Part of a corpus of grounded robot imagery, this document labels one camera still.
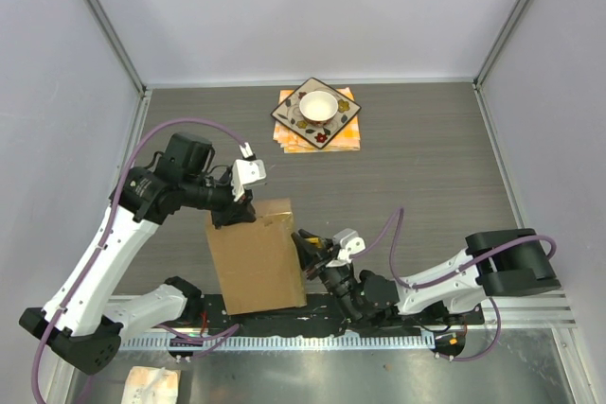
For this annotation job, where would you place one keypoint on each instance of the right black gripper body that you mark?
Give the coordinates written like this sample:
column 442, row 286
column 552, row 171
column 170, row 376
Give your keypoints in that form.
column 341, row 281

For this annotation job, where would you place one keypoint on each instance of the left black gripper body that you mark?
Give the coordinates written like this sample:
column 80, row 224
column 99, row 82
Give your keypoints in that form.
column 222, row 202

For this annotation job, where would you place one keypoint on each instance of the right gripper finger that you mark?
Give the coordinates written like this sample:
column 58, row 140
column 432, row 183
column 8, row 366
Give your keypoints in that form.
column 331, row 252
column 308, row 263

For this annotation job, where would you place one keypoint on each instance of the brown cardboard express box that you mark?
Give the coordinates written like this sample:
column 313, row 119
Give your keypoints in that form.
column 257, row 263

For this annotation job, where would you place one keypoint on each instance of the yellow utility knife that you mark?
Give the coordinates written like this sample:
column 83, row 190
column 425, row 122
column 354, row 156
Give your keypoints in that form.
column 317, row 242

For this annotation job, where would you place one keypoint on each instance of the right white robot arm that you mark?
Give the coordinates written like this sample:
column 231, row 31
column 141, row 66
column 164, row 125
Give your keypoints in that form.
column 504, row 263

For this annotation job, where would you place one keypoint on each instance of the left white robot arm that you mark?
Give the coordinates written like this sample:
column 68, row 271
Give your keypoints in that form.
column 79, row 324

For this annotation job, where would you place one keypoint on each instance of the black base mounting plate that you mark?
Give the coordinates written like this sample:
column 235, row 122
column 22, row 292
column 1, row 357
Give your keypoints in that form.
column 322, row 317

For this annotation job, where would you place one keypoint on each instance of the orange checkered folded cloth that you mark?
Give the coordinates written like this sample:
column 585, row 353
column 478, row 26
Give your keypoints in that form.
column 348, row 139

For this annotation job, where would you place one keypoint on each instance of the square floral ceramic plate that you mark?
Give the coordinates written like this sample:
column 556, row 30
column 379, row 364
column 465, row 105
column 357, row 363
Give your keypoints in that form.
column 316, row 135

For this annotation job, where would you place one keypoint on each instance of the white ceramic bowl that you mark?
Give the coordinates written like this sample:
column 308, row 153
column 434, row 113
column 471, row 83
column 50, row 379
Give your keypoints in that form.
column 318, row 107

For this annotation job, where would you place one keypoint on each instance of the white orange paper packet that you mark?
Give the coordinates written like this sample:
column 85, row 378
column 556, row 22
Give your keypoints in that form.
column 147, row 385

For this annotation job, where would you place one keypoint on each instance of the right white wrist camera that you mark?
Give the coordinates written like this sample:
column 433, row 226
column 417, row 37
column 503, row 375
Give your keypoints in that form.
column 345, row 246

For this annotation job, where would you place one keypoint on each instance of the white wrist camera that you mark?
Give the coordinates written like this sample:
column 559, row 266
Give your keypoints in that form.
column 246, row 172
column 345, row 246

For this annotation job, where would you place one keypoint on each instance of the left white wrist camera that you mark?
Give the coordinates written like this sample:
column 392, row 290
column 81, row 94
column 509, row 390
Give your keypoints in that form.
column 246, row 172

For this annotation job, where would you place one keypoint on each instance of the white slotted cable duct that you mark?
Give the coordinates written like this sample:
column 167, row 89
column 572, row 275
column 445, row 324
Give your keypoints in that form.
column 158, row 341

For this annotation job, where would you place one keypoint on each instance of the aluminium frame rail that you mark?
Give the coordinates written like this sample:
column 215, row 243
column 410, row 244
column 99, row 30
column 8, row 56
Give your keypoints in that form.
column 547, row 310

